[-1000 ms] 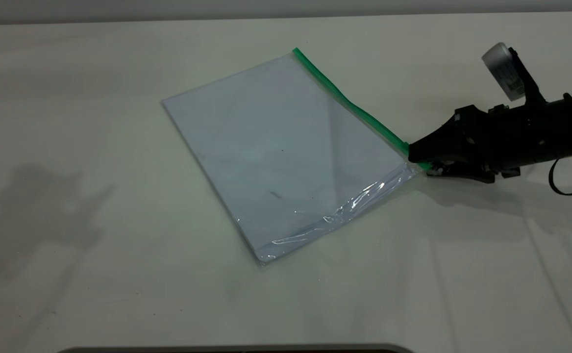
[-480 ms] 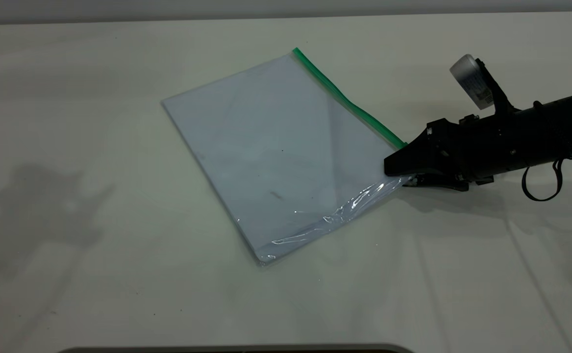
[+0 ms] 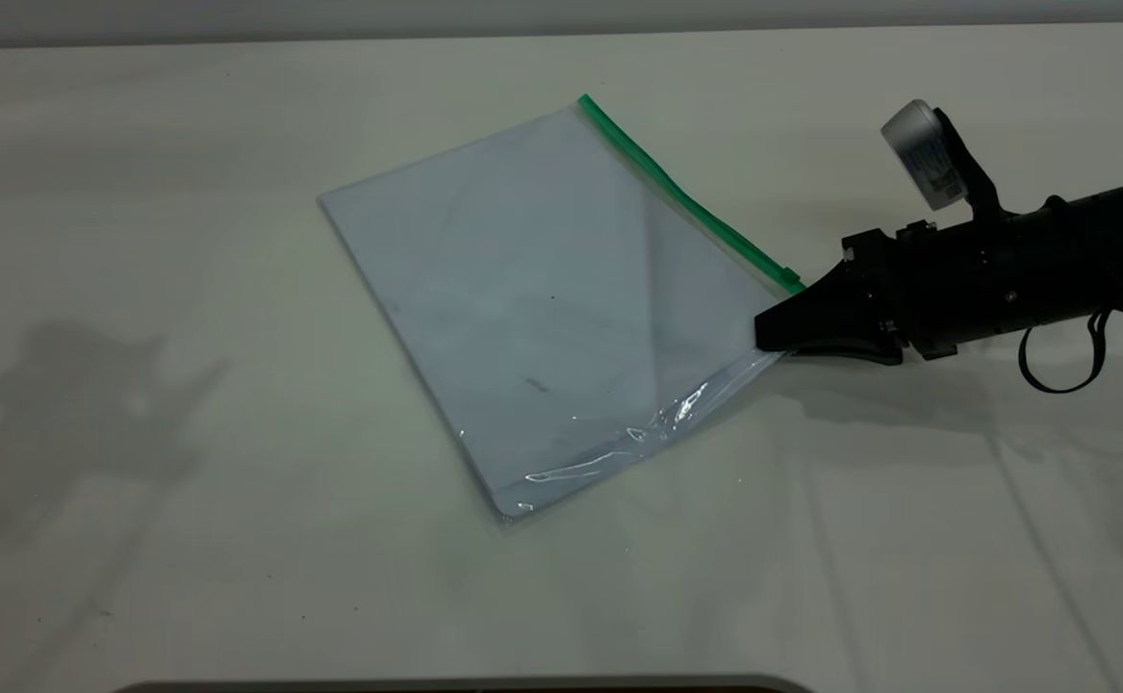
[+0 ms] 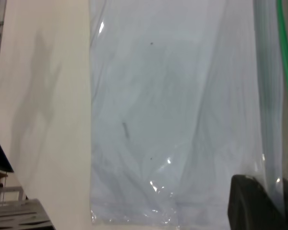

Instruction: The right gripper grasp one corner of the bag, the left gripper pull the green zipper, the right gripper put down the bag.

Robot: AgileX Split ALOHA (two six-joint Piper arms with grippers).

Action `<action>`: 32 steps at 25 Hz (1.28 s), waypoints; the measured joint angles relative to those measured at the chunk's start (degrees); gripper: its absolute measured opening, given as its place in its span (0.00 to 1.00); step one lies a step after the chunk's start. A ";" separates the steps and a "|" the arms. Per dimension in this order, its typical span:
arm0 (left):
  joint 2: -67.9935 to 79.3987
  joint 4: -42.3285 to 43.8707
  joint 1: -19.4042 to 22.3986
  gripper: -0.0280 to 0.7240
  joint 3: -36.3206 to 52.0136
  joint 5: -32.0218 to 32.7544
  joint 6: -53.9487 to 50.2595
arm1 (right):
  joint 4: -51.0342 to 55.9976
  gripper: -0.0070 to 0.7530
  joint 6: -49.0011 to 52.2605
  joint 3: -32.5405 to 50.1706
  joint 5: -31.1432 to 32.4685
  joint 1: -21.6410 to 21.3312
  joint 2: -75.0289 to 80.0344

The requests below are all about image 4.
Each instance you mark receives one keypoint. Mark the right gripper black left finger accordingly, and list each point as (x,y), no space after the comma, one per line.
(252,206)

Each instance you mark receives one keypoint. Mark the transparent zip bag green strip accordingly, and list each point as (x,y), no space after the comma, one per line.
(172,107)

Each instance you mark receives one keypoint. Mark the white paper sheets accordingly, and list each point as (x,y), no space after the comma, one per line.
(158,95)

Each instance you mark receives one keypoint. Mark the grey metal frame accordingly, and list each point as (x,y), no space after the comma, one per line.
(19,213)

